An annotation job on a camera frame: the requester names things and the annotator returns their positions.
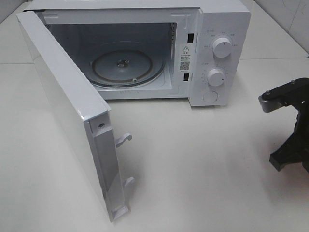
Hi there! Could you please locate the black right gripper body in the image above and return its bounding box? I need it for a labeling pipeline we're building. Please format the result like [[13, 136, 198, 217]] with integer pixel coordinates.
[[292, 101, 309, 150]]

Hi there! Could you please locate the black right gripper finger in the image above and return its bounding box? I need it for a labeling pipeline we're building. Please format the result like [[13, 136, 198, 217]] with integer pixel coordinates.
[[269, 135, 309, 172]]

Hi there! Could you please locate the round white door button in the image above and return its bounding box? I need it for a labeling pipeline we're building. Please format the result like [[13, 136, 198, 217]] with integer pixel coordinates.
[[203, 91, 218, 104]]

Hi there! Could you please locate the white microwave door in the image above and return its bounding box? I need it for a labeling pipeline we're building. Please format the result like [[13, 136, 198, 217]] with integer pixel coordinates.
[[16, 11, 134, 222]]

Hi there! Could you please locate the lower white timer knob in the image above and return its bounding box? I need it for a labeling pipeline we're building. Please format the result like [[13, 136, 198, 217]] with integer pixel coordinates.
[[207, 68, 225, 87]]

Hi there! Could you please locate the upper white power knob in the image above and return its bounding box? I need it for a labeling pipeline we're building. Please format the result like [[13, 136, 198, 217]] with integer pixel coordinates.
[[212, 36, 232, 58]]

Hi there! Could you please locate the white microwave oven body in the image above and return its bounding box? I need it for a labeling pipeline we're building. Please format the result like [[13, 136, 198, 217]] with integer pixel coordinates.
[[22, 0, 251, 106]]

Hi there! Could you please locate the warning label sticker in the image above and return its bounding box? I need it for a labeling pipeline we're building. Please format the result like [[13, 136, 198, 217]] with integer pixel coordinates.
[[177, 43, 194, 72]]

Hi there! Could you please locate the glass microwave turntable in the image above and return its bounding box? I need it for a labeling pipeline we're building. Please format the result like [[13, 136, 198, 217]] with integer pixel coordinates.
[[87, 41, 166, 88]]

